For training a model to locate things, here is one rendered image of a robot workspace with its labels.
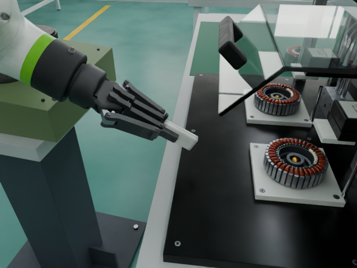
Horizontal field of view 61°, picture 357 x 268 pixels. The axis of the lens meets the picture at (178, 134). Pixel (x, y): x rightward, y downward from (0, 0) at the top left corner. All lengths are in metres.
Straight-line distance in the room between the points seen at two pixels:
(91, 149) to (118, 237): 0.70
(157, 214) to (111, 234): 0.92
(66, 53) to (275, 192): 0.42
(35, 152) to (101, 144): 1.23
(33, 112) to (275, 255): 0.56
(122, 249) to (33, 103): 0.85
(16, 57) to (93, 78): 0.12
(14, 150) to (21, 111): 0.10
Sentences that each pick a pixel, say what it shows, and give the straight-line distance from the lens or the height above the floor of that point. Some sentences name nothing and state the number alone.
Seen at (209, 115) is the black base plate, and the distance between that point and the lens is 0.77.
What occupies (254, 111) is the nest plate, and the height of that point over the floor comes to 0.78.
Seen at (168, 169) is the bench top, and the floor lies 0.75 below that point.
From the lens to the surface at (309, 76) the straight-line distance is 0.77.
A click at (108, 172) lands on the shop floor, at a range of 1.77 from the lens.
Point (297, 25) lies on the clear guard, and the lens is 0.44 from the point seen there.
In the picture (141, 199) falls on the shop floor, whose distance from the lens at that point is 1.60.
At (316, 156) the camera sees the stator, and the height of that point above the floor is 0.82.
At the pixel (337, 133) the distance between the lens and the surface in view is 0.56.
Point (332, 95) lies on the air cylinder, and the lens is 0.83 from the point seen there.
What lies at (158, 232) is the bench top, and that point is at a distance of 0.54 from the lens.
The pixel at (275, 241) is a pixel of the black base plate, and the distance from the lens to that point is 0.52.
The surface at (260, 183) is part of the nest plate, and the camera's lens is 0.58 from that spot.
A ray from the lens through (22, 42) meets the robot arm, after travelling 0.54.
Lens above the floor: 1.18
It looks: 36 degrees down
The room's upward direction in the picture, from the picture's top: straight up
